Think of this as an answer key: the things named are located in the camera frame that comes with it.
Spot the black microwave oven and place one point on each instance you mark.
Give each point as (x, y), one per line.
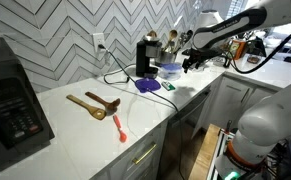
(11, 106)

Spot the wooden spoon in holder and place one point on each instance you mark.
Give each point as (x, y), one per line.
(172, 36)

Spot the black and steel coffee maker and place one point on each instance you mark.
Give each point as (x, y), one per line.
(144, 60)

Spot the purple plastic lid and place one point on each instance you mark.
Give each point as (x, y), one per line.
(147, 85)

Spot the clear container with blue lid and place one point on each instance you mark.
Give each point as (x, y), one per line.
(170, 71)

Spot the wooden plank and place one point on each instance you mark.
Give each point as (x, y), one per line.
(203, 153)

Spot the black utensil in holder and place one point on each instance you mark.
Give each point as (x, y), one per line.
(185, 37)

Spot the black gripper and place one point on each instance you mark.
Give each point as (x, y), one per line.
(198, 55)

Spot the white wall outlet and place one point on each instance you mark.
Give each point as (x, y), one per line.
(98, 40)

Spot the green circuit board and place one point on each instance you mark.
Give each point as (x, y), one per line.
(168, 86)

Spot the orange and green box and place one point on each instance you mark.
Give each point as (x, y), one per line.
(239, 49)

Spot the light wooden spoon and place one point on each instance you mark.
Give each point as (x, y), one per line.
(88, 108)

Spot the red silicone spatula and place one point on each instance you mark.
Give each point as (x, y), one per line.
(119, 128)

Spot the dark wooden spoon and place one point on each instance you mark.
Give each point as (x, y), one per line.
(105, 102)

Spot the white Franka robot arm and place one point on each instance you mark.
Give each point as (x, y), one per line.
(271, 120)

